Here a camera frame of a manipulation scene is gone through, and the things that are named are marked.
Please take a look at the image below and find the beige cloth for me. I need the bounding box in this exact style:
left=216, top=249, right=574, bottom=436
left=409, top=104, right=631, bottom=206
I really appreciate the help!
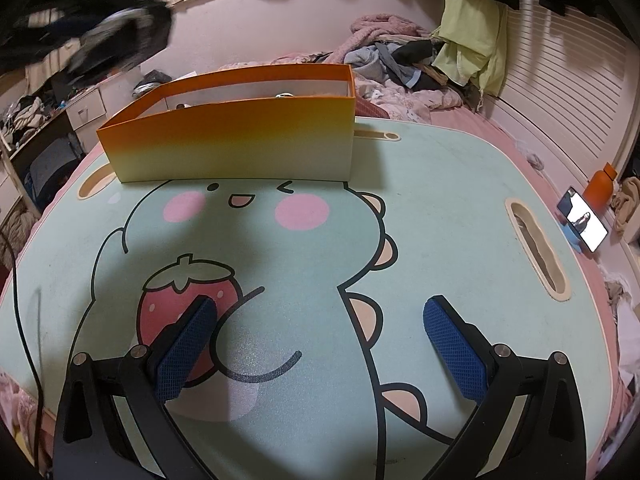
left=610, top=176, right=640, bottom=236

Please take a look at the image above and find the red corduroy pillow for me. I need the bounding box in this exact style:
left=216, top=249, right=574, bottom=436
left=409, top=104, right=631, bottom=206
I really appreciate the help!
left=354, top=97, right=401, bottom=121

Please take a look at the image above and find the pink bed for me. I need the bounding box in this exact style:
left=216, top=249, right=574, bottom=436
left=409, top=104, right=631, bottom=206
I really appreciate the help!
left=0, top=52, right=640, bottom=480

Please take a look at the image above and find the grey-blue garment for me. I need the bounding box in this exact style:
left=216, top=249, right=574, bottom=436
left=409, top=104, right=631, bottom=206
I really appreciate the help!
left=345, top=42, right=426, bottom=91

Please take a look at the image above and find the white louvered closet door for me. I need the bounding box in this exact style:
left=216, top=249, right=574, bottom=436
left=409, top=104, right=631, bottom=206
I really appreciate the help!
left=500, top=0, right=640, bottom=181

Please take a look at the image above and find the blue phone stand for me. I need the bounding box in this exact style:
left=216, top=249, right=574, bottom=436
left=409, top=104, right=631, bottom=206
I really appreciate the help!
left=562, top=220, right=591, bottom=253

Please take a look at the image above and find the orange cardboard box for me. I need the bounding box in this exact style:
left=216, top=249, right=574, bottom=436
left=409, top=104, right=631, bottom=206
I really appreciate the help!
left=96, top=64, right=357, bottom=183

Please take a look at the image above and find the dark grey bag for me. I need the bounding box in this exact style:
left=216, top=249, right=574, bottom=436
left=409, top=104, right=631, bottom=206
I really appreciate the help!
left=132, top=70, right=173, bottom=97

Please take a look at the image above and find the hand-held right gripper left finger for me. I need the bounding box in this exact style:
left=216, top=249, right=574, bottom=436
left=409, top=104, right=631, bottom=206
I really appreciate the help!
left=52, top=295, right=221, bottom=480

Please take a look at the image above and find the dark suitcase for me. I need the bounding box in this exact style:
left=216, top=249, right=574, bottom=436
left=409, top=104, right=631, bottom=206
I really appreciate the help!
left=22, top=137, right=86, bottom=211

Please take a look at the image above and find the pink floral duvet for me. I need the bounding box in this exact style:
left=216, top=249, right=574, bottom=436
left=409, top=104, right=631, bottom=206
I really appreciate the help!
left=220, top=50, right=481, bottom=123

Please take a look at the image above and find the black garment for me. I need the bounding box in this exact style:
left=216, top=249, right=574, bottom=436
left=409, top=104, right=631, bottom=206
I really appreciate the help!
left=395, top=40, right=446, bottom=68

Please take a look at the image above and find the green cartoon lap table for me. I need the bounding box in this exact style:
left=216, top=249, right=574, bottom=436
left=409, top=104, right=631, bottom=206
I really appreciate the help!
left=0, top=115, right=621, bottom=480

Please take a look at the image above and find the yellow-green garment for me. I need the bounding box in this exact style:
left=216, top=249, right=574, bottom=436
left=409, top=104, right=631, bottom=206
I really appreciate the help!
left=431, top=0, right=508, bottom=98

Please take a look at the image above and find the orange bottle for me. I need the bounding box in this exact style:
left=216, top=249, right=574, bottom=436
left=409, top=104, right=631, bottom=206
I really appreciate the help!
left=584, top=162, right=619, bottom=210

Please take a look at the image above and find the white drawer cabinet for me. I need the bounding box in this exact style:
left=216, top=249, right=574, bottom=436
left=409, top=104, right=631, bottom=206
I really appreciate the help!
left=65, top=82, right=108, bottom=133

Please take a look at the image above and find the smartphone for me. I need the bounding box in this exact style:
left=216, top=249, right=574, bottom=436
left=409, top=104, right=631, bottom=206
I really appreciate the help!
left=557, top=186, right=610, bottom=253

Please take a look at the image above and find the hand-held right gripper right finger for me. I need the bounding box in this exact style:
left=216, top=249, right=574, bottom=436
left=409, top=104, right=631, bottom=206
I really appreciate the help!
left=422, top=295, right=586, bottom=480

